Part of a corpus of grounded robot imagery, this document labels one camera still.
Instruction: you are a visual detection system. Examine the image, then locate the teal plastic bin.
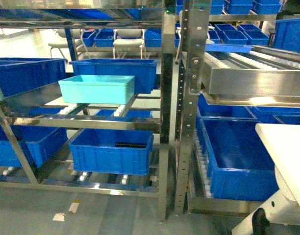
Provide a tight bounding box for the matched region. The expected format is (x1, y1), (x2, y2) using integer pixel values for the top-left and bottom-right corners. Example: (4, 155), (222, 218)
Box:
(58, 75), (135, 105)

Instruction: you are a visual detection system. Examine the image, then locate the blue bin lower left shelf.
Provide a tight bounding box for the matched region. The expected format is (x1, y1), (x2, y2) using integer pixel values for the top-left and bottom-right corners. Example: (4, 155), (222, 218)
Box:
(69, 129), (154, 175)

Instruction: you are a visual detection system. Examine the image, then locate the blue bin shelf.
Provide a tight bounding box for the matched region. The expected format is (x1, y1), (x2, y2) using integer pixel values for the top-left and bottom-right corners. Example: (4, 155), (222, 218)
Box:
(69, 129), (154, 175)
(273, 18), (300, 53)

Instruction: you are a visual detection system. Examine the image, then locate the stainless left shelf rack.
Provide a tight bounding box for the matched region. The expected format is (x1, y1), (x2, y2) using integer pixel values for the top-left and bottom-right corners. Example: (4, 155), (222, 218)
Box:
(0, 0), (175, 221)

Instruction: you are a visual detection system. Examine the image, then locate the stainless shelf rack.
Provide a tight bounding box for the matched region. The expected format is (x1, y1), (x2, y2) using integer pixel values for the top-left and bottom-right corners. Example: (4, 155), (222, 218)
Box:
(174, 0), (300, 215)
(0, 0), (175, 221)

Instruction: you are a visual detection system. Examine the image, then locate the stainless right shelf rack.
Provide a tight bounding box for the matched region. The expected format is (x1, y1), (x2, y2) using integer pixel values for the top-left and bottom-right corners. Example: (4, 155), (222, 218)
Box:
(174, 0), (300, 215)

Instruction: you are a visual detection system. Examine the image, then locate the blue bin behind teal bin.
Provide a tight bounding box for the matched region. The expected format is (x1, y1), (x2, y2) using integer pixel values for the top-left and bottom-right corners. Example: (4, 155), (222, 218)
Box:
(70, 59), (157, 94)

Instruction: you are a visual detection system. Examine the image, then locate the grey chair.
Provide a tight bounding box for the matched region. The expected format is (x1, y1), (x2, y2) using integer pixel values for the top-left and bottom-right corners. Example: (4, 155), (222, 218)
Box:
(113, 28), (146, 59)

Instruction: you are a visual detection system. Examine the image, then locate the large blue bin lower right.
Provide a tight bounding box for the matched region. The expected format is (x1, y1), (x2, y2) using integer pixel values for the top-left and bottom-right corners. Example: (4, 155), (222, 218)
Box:
(196, 118), (279, 201)

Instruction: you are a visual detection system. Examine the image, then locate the blue bin far left lower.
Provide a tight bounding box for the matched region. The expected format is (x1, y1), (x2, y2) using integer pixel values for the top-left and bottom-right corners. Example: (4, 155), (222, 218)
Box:
(0, 126), (68, 168)

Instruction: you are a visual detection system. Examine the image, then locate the white table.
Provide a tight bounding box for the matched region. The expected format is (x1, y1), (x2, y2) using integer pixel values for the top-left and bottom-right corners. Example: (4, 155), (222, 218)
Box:
(231, 123), (300, 235)

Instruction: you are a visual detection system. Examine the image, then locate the blue bin far left middle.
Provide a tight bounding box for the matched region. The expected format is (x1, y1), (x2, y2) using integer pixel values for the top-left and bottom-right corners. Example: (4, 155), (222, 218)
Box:
(0, 57), (66, 97)

